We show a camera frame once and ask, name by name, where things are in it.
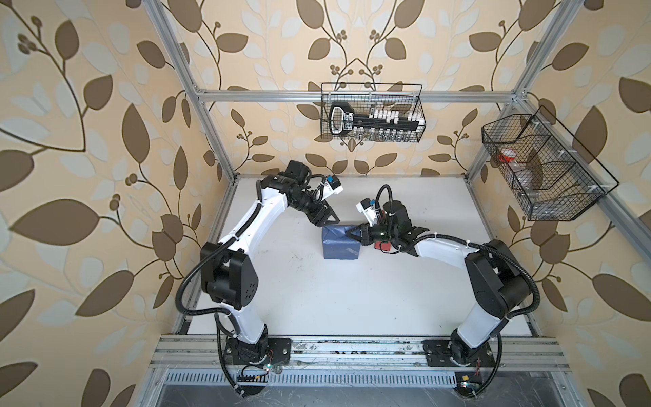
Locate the red capped clear container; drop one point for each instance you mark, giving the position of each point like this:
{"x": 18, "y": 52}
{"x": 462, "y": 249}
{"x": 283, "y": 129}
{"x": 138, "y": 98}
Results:
{"x": 505, "y": 156}

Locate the light blue wrapping paper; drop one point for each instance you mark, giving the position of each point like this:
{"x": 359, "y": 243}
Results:
{"x": 336, "y": 245}

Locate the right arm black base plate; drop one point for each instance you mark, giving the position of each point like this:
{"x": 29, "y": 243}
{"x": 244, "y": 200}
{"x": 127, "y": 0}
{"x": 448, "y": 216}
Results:
{"x": 456, "y": 354}

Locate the black wire basket right wall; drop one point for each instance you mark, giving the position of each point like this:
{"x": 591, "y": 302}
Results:
{"x": 556, "y": 176}

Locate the red tape dispenser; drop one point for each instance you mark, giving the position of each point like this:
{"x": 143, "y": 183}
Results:
{"x": 383, "y": 246}

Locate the aluminium front rail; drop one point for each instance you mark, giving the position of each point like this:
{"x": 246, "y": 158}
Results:
{"x": 525, "y": 354}

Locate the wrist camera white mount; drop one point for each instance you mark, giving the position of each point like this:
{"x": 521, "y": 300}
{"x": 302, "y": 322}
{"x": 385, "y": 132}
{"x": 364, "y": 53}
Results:
{"x": 331, "y": 185}
{"x": 370, "y": 210}

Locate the black wire basket back wall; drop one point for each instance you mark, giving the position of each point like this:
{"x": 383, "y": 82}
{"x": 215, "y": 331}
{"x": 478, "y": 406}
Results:
{"x": 382, "y": 96}

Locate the black socket wrench set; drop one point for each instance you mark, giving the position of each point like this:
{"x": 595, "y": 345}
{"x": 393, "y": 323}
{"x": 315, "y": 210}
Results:
{"x": 344, "y": 120}

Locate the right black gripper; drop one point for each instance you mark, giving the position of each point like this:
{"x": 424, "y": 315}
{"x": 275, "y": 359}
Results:
{"x": 365, "y": 234}

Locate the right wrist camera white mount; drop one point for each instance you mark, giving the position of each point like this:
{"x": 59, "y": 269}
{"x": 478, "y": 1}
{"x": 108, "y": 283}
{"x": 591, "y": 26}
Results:
{"x": 370, "y": 210}

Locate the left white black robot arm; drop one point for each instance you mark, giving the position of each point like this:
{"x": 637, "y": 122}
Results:
{"x": 226, "y": 269}

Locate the black wire basket wall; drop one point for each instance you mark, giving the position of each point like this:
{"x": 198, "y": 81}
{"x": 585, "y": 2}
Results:
{"x": 556, "y": 176}
{"x": 382, "y": 96}

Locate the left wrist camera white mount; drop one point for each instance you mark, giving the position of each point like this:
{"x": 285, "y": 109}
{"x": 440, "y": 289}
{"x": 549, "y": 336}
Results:
{"x": 331, "y": 185}

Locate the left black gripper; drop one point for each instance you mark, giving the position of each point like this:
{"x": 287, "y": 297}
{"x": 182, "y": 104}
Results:
{"x": 319, "y": 214}

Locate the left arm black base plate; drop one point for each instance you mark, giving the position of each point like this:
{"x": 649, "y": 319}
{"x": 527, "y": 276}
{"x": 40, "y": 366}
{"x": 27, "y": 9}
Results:
{"x": 274, "y": 351}

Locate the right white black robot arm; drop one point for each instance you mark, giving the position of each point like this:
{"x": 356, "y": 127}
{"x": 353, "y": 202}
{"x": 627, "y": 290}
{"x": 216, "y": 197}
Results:
{"x": 501, "y": 286}

